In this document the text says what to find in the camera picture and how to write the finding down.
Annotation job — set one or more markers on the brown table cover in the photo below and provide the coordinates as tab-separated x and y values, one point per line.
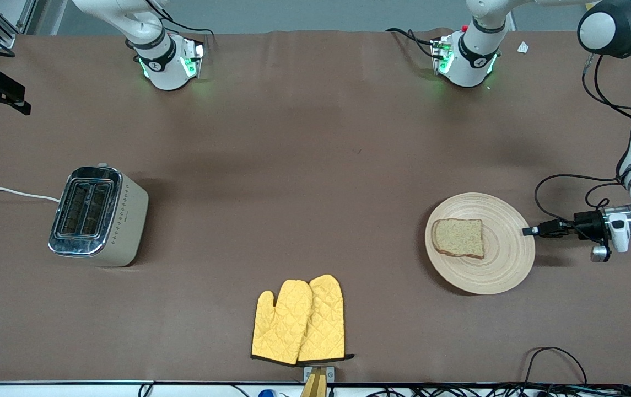
315	138

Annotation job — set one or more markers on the blue cap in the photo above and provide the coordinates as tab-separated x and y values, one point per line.
267	393

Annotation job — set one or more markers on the yellow quilted oven mitt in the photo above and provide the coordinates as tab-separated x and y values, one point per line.
326	320
279	325

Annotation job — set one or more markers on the beige and chrome toaster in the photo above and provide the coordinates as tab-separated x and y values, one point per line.
122	220

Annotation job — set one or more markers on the wooden clamp piece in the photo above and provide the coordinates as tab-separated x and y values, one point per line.
315	386

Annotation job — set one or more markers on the round light wooden plate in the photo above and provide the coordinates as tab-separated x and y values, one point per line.
502	264

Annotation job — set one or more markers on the grey metal bracket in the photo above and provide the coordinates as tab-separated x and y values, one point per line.
330	374

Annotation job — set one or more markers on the small white paper tag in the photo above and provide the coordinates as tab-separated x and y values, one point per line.
523	47

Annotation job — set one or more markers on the brown-crusted bread slice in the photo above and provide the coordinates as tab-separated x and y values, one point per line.
458	238

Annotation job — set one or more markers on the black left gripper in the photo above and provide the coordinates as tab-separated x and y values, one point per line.
587	223

